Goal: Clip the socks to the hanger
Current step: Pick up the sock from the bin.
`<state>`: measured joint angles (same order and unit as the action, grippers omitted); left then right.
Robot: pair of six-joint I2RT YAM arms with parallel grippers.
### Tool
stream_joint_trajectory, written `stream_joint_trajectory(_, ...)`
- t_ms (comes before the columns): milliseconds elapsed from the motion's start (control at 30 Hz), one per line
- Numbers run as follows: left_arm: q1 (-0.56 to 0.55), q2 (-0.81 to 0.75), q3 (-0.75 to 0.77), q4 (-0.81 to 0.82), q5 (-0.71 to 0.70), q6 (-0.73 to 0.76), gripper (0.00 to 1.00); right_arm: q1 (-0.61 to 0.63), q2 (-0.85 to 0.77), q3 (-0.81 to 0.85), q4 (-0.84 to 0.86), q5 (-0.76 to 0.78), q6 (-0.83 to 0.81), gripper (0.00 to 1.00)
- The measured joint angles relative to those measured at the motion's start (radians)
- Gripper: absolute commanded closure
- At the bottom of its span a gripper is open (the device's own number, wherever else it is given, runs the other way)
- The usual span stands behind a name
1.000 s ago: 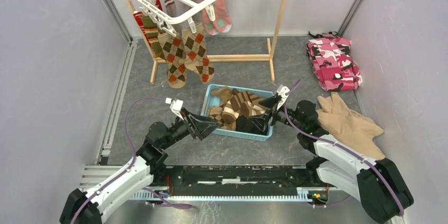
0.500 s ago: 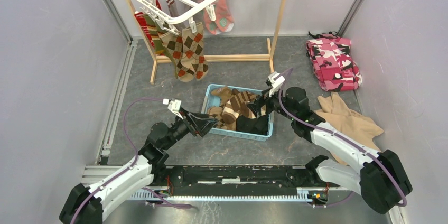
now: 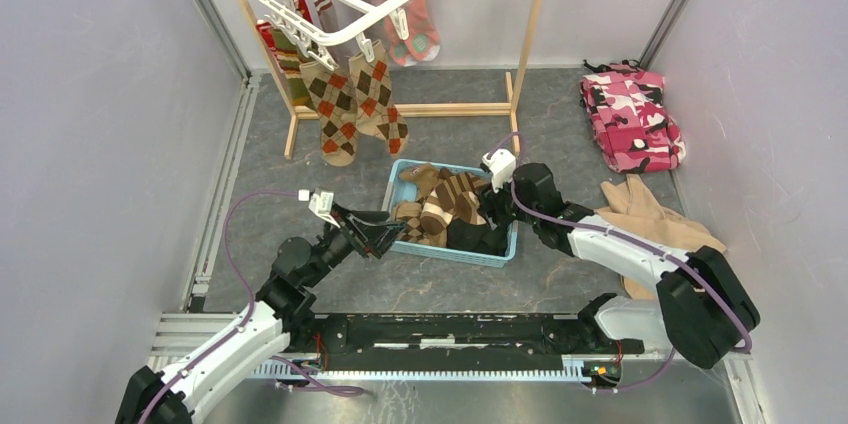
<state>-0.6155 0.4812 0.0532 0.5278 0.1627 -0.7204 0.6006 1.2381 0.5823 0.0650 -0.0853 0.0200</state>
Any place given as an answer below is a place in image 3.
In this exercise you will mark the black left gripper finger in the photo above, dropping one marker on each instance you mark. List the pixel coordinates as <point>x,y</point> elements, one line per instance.
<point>381,237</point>
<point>360,217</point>

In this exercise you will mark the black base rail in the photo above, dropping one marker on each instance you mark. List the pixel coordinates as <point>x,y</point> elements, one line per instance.
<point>453,341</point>

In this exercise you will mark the light blue plastic basket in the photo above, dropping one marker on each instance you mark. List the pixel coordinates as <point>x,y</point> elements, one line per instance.
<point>399,190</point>

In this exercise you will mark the beige argyle sock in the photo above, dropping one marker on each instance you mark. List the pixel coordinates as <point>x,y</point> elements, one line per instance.
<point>332,98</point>
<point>377,113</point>

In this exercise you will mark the black garment in basket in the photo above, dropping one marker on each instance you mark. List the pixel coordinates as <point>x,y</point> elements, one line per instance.
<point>480,239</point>

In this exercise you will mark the pink patterned sock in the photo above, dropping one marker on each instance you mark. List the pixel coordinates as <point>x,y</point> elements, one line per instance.
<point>423,42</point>

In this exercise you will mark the beige cloth on floor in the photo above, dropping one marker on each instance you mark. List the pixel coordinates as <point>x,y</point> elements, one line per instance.
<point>633,207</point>

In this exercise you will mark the grey sock striped cuff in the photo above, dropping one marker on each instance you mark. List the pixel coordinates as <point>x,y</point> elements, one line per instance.
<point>327,16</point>

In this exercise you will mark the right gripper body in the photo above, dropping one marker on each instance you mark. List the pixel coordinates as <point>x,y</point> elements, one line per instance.
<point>497,201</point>

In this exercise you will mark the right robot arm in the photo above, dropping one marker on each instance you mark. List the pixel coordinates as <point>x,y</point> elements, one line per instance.
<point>701,309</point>

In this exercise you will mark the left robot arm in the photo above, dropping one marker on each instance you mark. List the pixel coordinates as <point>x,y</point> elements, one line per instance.
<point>188,390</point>

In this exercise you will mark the wooden rack frame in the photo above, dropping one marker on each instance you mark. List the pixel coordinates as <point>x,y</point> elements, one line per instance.
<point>316,44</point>

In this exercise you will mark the pink camouflage bag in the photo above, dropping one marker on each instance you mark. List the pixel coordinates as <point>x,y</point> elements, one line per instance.
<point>625,106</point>

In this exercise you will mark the brown striped sock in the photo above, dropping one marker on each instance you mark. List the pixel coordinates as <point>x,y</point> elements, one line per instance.
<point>454,197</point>

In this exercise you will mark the green striped sock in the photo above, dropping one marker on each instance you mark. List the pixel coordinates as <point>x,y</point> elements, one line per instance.
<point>289,59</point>

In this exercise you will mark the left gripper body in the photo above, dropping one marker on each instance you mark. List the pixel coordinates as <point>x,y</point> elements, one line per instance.
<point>344,222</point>

